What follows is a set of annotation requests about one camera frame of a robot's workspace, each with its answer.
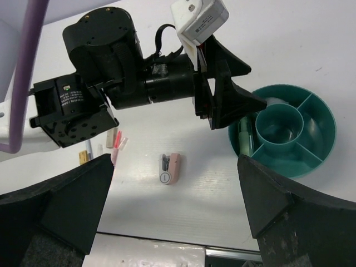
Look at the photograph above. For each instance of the silver foil covered panel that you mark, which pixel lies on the silver foil covered panel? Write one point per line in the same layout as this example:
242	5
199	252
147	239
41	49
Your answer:
112	250

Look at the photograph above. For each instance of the clear pen cap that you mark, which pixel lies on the clear pen cap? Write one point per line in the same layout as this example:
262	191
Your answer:
122	143

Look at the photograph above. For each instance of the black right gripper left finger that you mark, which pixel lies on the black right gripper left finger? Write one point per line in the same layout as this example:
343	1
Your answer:
54	222

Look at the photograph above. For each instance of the green translucent highlighter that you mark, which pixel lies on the green translucent highlighter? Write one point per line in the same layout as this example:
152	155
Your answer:
245	135

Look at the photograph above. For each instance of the pink mini stapler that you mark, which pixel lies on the pink mini stapler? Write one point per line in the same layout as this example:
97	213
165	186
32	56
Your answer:
169	168

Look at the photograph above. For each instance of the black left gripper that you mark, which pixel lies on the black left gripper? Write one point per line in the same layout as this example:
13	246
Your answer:
230	102

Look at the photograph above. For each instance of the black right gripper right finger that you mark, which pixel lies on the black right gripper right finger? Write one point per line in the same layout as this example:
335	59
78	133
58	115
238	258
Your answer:
293	224

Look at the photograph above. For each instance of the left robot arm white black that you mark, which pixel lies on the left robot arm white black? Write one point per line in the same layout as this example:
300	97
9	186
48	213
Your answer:
112	74

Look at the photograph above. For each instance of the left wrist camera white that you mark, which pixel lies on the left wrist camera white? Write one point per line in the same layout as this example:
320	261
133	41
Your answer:
195	21

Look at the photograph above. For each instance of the grey beige eraser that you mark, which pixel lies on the grey beige eraser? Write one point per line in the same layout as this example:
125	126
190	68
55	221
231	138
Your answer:
111	137

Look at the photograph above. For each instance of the teal round divided organizer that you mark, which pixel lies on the teal round divided organizer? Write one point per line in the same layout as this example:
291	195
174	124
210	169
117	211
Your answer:
294	135

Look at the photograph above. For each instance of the pink red gel pen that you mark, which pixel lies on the pink red gel pen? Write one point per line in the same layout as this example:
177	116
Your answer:
116	147

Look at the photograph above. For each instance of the blue ballpoint pen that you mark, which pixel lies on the blue ballpoint pen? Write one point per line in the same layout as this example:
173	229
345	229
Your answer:
89	149

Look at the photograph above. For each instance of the yellow eraser block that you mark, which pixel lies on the yellow eraser block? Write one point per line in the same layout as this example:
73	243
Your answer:
83	157

